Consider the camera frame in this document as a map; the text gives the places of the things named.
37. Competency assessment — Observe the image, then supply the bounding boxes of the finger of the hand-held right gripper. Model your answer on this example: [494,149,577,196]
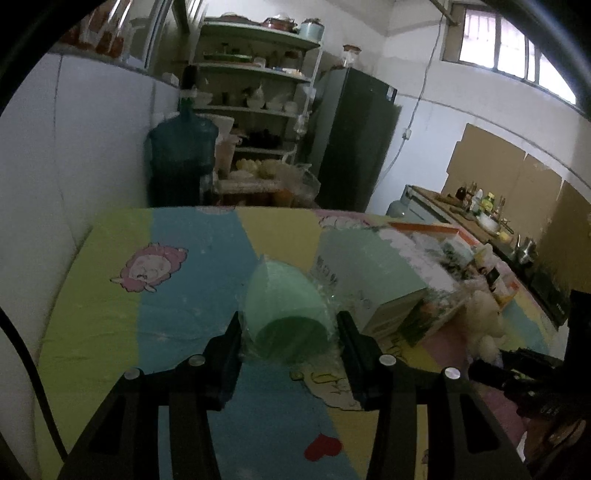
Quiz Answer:
[468,359,537,403]
[501,348,563,371]

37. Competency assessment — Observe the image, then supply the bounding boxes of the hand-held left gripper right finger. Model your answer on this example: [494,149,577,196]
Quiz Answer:
[336,311,532,480]

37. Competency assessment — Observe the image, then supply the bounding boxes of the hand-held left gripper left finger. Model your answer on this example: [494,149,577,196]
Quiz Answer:
[58,311,243,480]

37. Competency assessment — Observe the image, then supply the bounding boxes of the green cup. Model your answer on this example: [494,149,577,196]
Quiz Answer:
[240,256,342,365]

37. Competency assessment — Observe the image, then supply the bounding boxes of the white tissue packet green print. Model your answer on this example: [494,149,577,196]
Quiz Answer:
[397,286,467,347]

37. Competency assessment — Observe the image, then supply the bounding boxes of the orange rimmed cardboard box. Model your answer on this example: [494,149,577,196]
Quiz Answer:
[388,222,522,315]

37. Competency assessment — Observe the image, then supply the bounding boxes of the black stove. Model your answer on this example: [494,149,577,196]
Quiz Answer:
[529,265,573,326]

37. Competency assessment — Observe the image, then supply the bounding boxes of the white plush toy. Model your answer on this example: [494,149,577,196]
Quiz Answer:
[462,286,504,361]

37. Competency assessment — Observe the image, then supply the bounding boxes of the colourful printed blanket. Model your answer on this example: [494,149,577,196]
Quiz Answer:
[34,205,568,480]

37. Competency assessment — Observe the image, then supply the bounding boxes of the green tissue box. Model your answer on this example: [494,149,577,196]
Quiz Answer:
[318,228,428,337]

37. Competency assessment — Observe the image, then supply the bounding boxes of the small dark capped bottle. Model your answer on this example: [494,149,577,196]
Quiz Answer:
[478,244,505,296]

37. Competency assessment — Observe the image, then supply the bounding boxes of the metal kettle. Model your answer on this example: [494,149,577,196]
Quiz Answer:
[512,233,539,265]

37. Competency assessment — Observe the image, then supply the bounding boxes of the row of condiment bottles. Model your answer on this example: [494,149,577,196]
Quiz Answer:
[455,180,509,219]

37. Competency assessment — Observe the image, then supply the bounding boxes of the kitchen counter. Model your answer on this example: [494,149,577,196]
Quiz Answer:
[406,185,573,324]

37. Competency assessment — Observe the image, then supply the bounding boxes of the clear plastic bag with food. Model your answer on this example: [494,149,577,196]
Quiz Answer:
[272,161,321,208]

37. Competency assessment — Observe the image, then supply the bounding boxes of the blue water jug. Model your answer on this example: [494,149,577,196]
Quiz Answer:
[147,104,220,208]

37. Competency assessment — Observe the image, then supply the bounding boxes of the dark refrigerator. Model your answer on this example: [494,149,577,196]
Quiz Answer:
[307,67,400,213]

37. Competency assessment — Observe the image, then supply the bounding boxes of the water jug pump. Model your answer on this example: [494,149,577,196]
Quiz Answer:
[180,65,200,107]

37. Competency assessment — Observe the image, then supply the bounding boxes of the metal shelf rack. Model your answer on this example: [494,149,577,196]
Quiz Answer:
[187,16,324,185]

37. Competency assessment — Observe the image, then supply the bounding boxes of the barred window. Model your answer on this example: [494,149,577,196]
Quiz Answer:
[441,0,583,109]

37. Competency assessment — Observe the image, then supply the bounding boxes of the light blue pot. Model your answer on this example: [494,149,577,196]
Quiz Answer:
[300,17,327,40]

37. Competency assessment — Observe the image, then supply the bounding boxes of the row of bottles on sill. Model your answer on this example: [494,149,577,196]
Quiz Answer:
[60,0,134,61]

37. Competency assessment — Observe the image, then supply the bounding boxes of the cardboard wall panel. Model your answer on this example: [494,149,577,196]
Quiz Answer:
[441,122,591,296]

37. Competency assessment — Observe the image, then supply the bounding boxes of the black cable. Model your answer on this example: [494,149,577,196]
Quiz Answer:
[0,305,68,462]

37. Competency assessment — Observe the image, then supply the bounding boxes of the wall cable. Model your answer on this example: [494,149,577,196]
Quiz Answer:
[376,28,439,185]

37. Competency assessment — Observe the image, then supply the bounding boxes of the interior window frame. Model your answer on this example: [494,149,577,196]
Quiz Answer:
[136,0,174,77]

